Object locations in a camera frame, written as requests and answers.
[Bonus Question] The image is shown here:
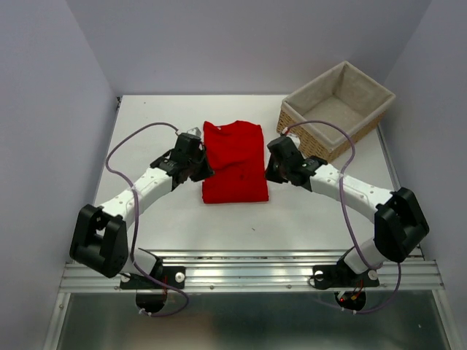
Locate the red t shirt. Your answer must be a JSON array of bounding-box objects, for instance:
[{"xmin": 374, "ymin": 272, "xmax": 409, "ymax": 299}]
[{"xmin": 202, "ymin": 120, "xmax": 269, "ymax": 204}]

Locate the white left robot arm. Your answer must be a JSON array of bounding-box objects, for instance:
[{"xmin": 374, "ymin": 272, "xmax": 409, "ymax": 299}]
[{"xmin": 69, "ymin": 128, "xmax": 214, "ymax": 287}]

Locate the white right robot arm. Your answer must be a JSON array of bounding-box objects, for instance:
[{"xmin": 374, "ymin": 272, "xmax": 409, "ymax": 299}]
[{"xmin": 266, "ymin": 136, "xmax": 430, "ymax": 289}]

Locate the wicker basket with cloth liner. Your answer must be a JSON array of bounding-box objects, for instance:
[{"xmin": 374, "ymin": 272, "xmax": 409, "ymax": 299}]
[{"xmin": 277, "ymin": 61, "xmax": 395, "ymax": 162}]

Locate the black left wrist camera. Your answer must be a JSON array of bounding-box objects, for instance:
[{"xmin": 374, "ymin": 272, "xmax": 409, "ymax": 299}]
[{"xmin": 186, "ymin": 127, "xmax": 202, "ymax": 138}]

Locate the aluminium rail frame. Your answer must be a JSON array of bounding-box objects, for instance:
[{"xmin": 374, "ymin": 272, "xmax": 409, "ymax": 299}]
[{"xmin": 42, "ymin": 95, "xmax": 455, "ymax": 350}]

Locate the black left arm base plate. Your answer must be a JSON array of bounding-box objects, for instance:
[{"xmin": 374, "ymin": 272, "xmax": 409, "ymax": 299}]
[{"xmin": 119, "ymin": 254, "xmax": 186, "ymax": 290}]

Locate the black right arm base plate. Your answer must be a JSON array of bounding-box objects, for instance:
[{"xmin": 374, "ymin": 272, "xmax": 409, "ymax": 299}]
[{"xmin": 308, "ymin": 265, "xmax": 379, "ymax": 290}]

